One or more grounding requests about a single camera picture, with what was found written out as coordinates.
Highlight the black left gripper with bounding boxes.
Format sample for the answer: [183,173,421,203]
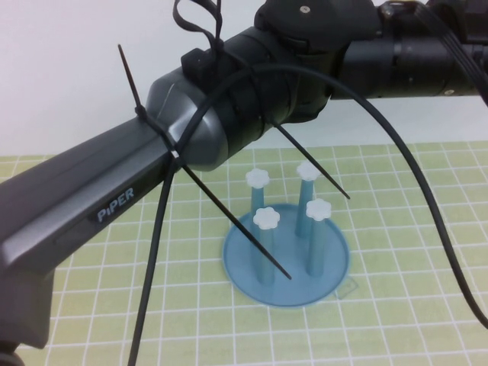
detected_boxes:
[461,36,488,96]

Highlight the blue cup stand white knobs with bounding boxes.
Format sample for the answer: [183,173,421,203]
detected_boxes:
[221,160,351,308]

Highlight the black zip tie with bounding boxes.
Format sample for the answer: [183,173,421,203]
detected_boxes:
[117,44,180,161]
[167,148,294,281]
[243,64,352,200]

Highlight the clear tape piece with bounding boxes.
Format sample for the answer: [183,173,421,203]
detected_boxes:
[335,278,359,300]

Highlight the green checkered tablecloth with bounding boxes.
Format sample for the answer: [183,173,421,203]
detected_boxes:
[0,140,488,366]

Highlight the black wire bundle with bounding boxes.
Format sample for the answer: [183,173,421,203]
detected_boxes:
[429,0,488,79]

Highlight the flat black strap cable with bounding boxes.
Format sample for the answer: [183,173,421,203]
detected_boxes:
[173,0,224,53]

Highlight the long black round cable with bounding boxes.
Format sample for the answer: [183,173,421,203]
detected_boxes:
[127,64,488,366]

